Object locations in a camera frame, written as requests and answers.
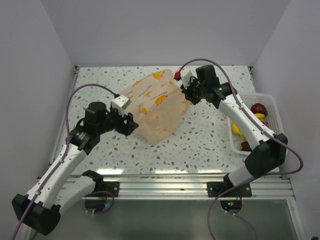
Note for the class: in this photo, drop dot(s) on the white perforated plastic basket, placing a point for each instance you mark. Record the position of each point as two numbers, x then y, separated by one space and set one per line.
272 120

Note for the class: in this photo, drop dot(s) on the banana print plastic bag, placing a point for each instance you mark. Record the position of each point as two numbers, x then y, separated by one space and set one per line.
157 105

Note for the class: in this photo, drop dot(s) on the yellow fake banana bunch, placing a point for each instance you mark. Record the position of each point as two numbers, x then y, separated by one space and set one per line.
236 130

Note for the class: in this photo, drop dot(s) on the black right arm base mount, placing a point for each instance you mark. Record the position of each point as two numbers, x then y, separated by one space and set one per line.
226 189

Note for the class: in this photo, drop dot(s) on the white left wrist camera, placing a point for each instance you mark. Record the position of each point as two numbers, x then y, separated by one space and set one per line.
120 102

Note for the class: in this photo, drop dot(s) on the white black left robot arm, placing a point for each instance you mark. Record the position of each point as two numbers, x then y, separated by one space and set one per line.
42 206

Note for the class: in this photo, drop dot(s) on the dark red fake passionfruit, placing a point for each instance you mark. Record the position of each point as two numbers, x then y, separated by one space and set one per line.
245 147

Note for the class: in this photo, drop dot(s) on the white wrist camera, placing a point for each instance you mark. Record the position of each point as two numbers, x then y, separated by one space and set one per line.
184 78
120 102

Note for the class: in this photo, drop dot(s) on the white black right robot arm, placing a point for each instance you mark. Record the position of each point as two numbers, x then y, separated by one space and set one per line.
268 150

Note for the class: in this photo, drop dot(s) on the dark red fake apple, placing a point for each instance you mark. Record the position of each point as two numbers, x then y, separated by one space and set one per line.
259 108

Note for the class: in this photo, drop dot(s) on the aluminium table frame rail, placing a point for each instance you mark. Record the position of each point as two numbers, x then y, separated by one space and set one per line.
179 167

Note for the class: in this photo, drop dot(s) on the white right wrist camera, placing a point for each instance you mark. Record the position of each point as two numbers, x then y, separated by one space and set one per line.
184 78

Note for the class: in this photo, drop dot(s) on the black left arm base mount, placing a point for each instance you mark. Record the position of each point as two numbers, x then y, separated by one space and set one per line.
112 187

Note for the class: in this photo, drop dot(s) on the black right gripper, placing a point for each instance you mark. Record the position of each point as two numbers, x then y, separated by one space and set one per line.
193 81

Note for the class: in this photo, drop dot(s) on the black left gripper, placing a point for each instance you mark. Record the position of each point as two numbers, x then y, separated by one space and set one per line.
126 128

